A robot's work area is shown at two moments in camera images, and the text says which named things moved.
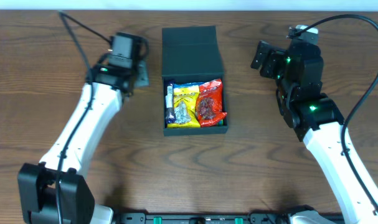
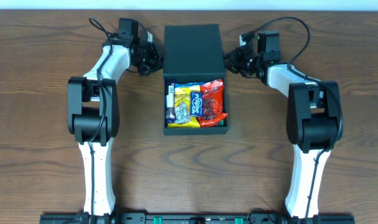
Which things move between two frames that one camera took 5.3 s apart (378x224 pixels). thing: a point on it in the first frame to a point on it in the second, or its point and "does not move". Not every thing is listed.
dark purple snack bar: x=170 y=116 does not move
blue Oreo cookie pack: x=186 y=84 does not move
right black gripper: x=270 y=62 to x=236 y=60
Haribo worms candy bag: x=221 y=122 does not move
